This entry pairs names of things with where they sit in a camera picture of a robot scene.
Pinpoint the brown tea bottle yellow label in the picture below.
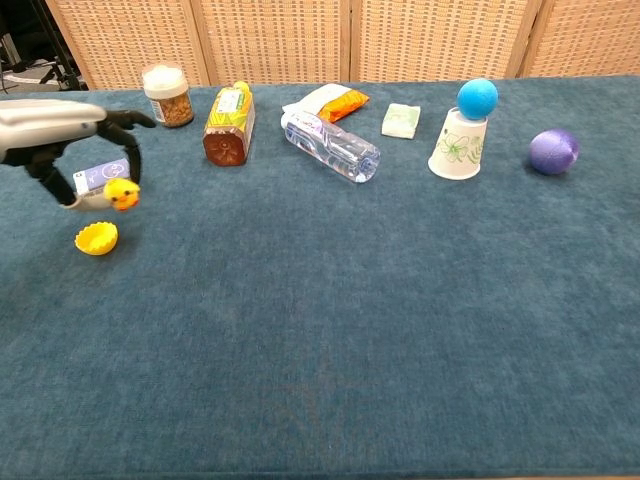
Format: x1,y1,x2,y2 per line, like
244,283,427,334
202,81,257,167

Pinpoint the yellow cupcake mould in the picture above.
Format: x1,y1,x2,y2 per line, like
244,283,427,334
74,221,120,257

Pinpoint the wicker folding screen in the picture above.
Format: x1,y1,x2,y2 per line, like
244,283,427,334
44,0,640,91

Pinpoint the purple white card box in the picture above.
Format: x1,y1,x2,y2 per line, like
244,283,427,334
72,158,134,207

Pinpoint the orange white snack bag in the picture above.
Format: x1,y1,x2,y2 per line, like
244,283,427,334
281,83,371,124

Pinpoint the white floral paper cup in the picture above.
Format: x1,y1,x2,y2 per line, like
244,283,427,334
427,106,489,180

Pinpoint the black tripod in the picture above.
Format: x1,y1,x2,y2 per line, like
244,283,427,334
29,0,89,92

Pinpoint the blue ball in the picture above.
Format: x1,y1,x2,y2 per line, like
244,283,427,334
456,78,500,121

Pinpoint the purple egg ball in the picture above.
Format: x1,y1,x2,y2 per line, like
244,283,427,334
528,128,581,176

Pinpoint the clear plastic water bottle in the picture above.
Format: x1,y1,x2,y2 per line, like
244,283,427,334
280,110,382,184

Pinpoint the yellow chick toy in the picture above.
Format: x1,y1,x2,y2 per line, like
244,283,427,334
102,177,142,212

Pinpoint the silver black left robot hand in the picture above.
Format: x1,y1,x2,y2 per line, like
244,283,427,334
0,98,158,210

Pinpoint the nut jar white lid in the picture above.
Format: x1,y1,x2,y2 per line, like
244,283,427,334
141,63,195,129

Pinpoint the teal tablecloth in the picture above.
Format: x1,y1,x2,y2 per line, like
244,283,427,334
0,74,640,480

